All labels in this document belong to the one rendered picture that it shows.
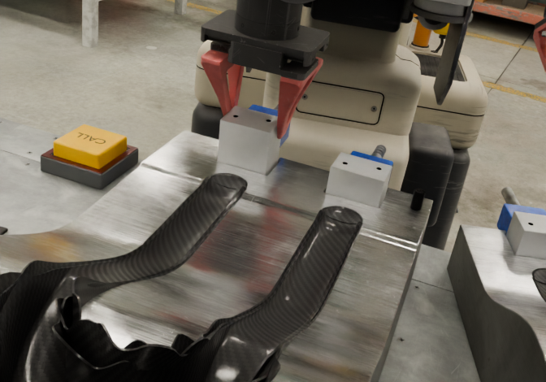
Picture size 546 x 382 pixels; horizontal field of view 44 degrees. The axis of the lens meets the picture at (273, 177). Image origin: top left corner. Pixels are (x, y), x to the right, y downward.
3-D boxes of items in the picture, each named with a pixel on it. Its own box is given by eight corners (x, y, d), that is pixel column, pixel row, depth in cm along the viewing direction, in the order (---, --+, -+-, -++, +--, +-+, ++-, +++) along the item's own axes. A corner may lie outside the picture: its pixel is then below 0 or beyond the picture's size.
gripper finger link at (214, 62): (265, 150, 61) (278, 52, 56) (193, 130, 63) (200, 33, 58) (288, 122, 67) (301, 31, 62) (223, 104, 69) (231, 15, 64)
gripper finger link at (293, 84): (292, 157, 61) (306, 58, 56) (218, 137, 62) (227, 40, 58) (313, 128, 66) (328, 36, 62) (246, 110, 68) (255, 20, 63)
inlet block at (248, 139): (264, 117, 75) (269, 72, 73) (306, 128, 74) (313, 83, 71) (216, 169, 65) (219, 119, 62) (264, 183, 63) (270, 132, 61)
